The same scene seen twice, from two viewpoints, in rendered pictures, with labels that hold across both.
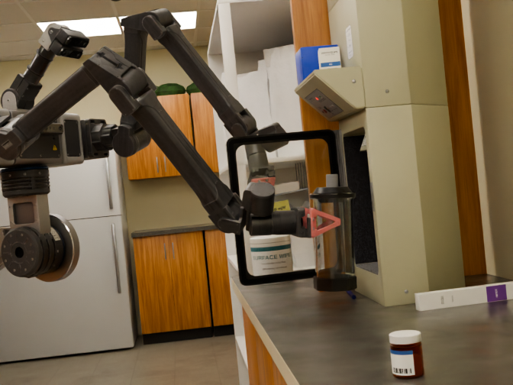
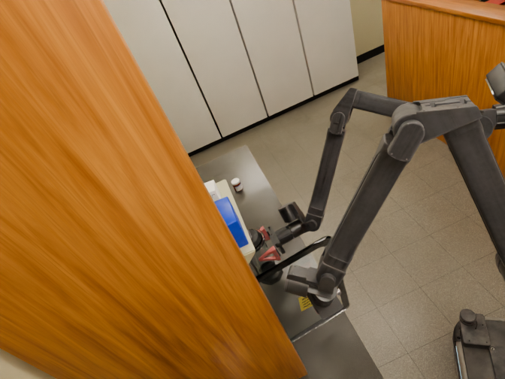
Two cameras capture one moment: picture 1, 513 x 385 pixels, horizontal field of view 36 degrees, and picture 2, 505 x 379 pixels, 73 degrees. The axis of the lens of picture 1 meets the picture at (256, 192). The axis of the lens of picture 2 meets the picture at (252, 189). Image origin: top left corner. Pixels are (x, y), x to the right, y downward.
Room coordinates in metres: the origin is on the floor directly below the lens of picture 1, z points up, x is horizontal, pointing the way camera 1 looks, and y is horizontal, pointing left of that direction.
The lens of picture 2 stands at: (2.70, -0.05, 2.13)
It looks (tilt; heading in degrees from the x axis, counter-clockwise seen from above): 39 degrees down; 183
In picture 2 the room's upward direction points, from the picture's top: 23 degrees counter-clockwise
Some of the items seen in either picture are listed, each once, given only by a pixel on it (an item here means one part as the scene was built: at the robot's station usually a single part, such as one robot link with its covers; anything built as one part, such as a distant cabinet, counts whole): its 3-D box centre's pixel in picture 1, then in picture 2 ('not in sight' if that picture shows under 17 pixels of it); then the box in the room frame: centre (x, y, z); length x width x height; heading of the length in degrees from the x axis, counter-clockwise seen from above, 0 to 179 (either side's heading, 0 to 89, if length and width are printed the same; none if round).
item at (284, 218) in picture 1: (286, 222); (282, 236); (1.83, -0.06, 1.16); 0.10 x 0.07 x 0.07; 7
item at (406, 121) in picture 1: (401, 143); not in sight; (2.02, -0.38, 1.33); 0.32 x 0.25 x 0.77; 6
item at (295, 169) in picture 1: (287, 206); (300, 299); (2.12, -0.08, 1.19); 0.30 x 0.01 x 0.40; 102
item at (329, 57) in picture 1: (329, 61); (210, 195); (1.93, -0.21, 1.54); 0.05 x 0.05 x 0.06; 88
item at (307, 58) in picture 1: (317, 66); (219, 228); (2.08, -0.19, 1.56); 0.10 x 0.10 x 0.09; 6
